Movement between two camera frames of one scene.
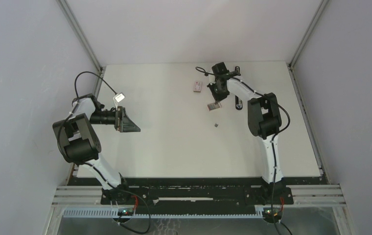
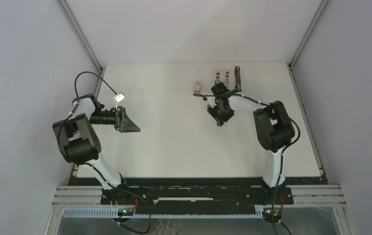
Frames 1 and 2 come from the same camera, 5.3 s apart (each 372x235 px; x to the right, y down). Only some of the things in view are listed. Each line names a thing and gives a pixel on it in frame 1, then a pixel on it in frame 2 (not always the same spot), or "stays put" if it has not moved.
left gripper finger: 124,114 stays put
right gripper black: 217,97 → 221,119
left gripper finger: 128,125 stays put
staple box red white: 197,86 stays put
